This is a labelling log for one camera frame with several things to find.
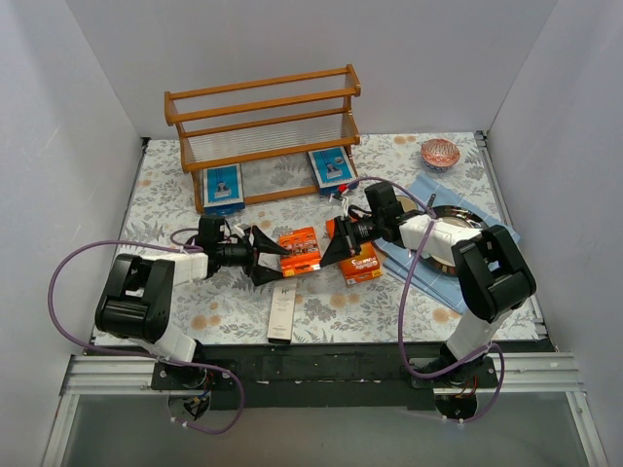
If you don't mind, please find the purple cable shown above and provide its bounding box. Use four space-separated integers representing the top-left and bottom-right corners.
47 228 246 434
348 177 506 423

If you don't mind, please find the floral table mat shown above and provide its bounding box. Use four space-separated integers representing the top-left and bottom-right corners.
123 132 500 344

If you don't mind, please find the blue Harry's razor box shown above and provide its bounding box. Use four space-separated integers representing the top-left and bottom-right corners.
202 163 245 215
308 147 356 196

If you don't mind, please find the blue checked cloth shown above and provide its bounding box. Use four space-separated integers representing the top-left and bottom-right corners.
376 173 521 314

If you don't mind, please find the black rimmed plate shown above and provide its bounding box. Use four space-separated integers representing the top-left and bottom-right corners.
396 205 488 276

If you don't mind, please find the orange Gillette Fusion5 box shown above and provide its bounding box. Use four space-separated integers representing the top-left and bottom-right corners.
335 242 382 285

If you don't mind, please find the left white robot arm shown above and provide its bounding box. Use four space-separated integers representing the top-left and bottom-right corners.
94 215 289 389

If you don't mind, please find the aluminium rail frame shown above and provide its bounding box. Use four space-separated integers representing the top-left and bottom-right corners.
41 129 609 467

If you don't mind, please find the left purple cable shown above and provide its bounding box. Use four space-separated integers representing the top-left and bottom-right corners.
47 228 246 434

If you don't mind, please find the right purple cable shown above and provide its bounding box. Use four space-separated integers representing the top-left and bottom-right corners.
348 177 506 423

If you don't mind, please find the orange razor pack with pictures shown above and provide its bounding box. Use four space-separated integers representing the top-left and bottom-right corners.
278 227 321 277

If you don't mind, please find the wooden three-tier shelf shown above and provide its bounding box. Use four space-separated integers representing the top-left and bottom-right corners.
164 64 361 212

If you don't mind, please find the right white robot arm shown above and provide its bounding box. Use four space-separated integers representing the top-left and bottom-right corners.
320 177 536 387

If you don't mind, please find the red patterned bowl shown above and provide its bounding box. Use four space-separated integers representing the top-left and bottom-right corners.
421 138 460 172

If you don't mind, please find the tall beige slim box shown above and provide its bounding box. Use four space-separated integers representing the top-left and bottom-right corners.
267 278 298 344

